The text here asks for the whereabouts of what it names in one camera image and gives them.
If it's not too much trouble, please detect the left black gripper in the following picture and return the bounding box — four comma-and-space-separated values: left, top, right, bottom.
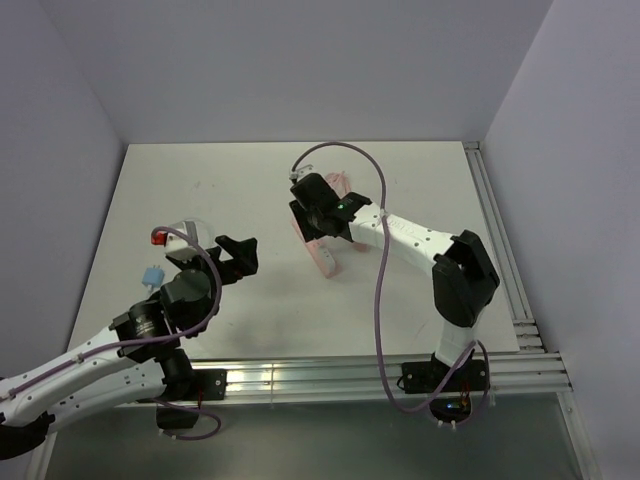
173, 234, 258, 302

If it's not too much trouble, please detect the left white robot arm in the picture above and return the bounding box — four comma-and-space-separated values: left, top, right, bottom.
1, 226, 258, 460

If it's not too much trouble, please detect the blue plug adapter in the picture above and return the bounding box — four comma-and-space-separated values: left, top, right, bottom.
141, 265, 165, 292

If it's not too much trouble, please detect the pink power strip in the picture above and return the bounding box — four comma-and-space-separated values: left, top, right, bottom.
291, 218, 339, 279

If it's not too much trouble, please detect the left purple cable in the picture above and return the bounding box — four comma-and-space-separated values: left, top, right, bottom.
0, 227, 224, 442

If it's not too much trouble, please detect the purple cable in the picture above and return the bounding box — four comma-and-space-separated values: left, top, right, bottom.
0, 227, 224, 442
292, 142, 491, 426

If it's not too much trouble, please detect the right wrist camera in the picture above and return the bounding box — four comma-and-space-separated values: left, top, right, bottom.
289, 164, 315, 184

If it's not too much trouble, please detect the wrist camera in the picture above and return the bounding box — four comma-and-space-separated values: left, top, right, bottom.
289, 164, 315, 184
164, 220, 198, 262

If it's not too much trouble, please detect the thin white cable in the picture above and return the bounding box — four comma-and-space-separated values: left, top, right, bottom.
169, 217, 216, 251

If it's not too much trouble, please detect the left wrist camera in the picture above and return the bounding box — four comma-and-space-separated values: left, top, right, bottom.
164, 220, 198, 262

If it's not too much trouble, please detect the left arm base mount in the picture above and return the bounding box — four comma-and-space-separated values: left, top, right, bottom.
155, 368, 228, 436

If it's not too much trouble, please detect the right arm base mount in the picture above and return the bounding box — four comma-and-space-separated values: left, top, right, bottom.
396, 358, 490, 423

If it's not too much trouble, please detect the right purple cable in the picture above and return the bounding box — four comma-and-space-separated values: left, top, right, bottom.
292, 142, 491, 426

